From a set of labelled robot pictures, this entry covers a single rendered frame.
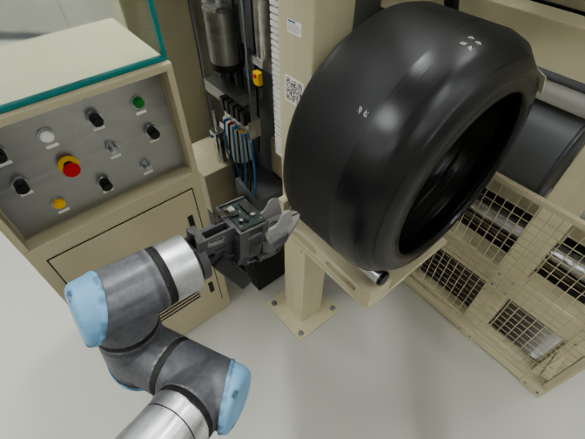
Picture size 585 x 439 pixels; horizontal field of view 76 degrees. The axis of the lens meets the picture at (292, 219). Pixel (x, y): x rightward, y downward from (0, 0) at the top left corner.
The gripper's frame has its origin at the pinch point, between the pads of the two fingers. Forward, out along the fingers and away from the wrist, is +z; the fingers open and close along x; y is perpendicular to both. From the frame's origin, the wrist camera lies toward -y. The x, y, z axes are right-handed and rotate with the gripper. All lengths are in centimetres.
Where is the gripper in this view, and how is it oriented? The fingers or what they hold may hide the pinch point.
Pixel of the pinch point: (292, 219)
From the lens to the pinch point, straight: 68.4
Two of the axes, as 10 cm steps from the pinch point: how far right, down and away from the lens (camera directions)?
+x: -6.3, -5.9, 5.0
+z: 7.7, -3.8, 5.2
